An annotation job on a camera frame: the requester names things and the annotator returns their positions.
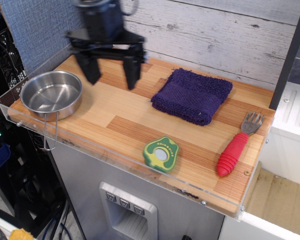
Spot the dark grey right post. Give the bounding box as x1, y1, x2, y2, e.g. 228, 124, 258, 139
269, 17, 300, 110

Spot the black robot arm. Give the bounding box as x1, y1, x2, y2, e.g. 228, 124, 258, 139
65, 0, 147, 90

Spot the stainless steel toy fridge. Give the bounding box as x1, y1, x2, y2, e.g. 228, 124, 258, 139
52, 143, 224, 240

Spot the stainless steel pot with handle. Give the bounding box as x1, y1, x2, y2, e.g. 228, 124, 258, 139
20, 70, 83, 151

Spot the purple folded towel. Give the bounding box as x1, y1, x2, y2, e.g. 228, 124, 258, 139
151, 68, 233, 126

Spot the yellow and black object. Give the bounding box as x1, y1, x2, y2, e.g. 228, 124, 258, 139
0, 228, 35, 240

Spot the white toy sink unit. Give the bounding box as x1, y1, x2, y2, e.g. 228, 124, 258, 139
219, 82, 300, 240

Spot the clear acrylic table edge guard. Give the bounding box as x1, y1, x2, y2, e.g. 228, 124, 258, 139
0, 56, 275, 219

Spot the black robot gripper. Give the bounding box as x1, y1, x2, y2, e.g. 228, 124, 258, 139
65, 4, 147, 90

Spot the black storage crate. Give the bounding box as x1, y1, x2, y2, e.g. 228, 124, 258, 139
0, 17, 26, 91

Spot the green toy avocado half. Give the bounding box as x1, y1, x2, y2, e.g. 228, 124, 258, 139
143, 136, 180, 173

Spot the fork with red handle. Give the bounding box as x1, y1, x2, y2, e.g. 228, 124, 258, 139
216, 111, 265, 177

